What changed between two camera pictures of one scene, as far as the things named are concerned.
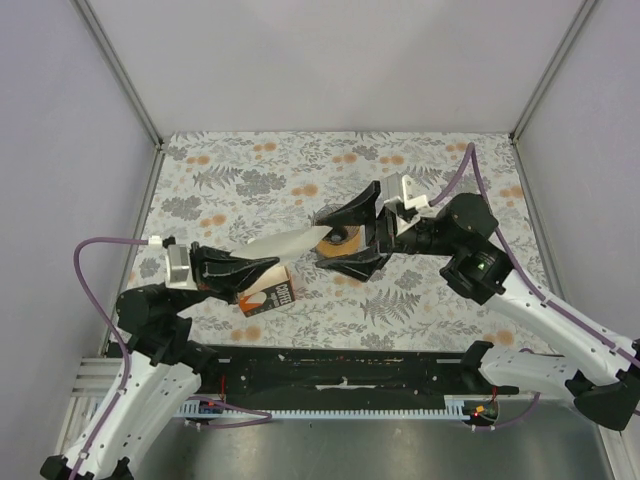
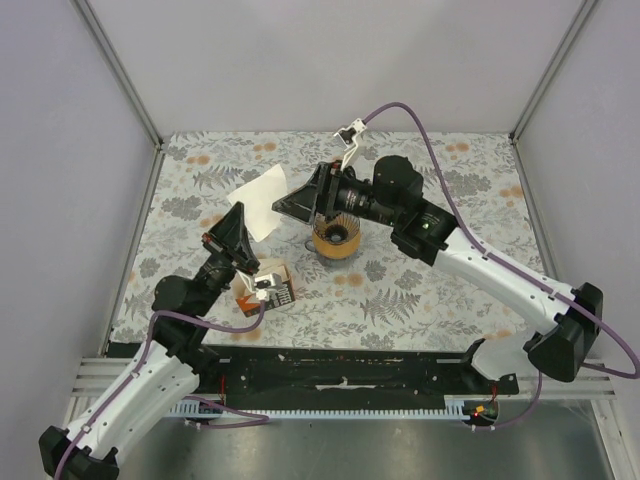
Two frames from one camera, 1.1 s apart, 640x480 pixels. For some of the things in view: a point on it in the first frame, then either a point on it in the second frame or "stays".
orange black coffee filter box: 272,291 stays
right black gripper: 362,210 -> 321,191
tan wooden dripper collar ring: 350,247 stays
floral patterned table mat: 227,188 stays
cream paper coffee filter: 285,245 -> 257,198
